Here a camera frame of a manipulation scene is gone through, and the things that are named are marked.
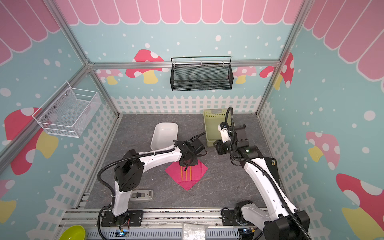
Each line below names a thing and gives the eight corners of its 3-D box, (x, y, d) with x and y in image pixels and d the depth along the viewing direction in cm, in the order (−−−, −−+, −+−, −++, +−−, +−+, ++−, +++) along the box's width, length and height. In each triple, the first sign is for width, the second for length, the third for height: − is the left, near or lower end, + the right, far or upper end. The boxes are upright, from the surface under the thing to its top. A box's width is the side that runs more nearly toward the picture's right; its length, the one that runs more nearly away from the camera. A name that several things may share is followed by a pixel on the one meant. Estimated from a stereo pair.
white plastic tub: (151, 152, 100) (149, 147, 95) (157, 127, 114) (155, 122, 109) (176, 152, 100) (175, 147, 95) (179, 127, 114) (178, 122, 109)
